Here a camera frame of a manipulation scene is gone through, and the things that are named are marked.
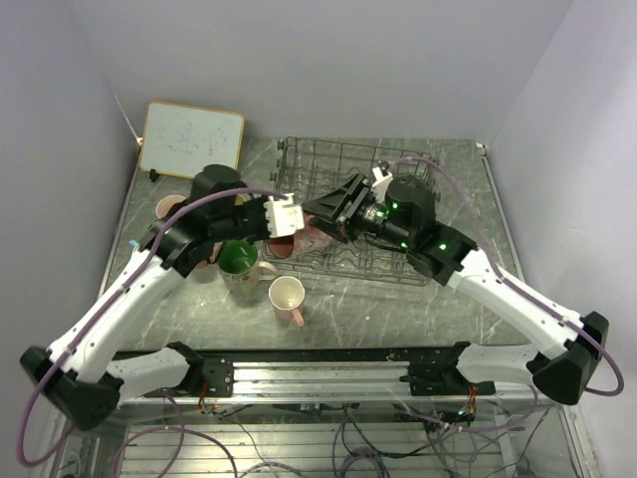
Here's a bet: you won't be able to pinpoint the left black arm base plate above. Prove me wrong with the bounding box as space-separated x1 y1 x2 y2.
193 354 235 398

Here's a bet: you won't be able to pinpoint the purple cable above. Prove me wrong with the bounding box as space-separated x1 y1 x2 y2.
17 187 295 468
380 158 626 434

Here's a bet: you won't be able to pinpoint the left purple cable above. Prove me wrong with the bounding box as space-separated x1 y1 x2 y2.
17 187 295 468

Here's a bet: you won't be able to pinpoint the aluminium frame rail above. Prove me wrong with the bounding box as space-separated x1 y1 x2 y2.
53 358 578 404

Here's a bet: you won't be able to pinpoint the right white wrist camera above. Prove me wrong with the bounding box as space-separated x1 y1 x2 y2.
371 166 393 203

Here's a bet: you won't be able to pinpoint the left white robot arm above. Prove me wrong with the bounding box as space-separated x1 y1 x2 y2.
20 164 289 431

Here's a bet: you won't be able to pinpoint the dark wire dish rack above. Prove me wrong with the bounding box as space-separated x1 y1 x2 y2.
262 136 437 286

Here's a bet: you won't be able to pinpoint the large cream floral mug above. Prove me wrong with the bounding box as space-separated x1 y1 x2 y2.
217 240 279 296

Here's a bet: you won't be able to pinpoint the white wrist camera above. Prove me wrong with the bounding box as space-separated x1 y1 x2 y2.
264 193 305 238
371 166 393 203

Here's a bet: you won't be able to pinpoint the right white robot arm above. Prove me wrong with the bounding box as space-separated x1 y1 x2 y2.
303 174 609 405

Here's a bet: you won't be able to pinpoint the pale pink mug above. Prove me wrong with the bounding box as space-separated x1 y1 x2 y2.
155 194 187 219

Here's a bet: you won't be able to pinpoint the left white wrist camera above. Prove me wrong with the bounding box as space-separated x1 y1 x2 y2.
264 193 305 238

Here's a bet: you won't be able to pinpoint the tangled cables under table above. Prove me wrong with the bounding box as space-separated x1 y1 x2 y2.
168 397 529 478

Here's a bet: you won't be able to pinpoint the pink hexagonal mug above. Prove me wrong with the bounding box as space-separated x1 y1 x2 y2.
268 276 306 328

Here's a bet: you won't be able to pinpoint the pink patterned mug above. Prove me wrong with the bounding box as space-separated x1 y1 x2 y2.
268 213 333 259

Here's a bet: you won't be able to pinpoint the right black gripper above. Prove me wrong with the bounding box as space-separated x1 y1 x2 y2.
303 172 414 250

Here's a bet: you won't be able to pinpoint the white whiteboard with wooden frame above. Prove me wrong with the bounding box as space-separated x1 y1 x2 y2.
138 101 245 179

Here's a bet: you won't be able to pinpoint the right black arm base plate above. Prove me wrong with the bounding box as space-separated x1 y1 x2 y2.
393 342 496 396

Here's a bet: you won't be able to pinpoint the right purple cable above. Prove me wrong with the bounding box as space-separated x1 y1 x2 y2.
380 158 626 434

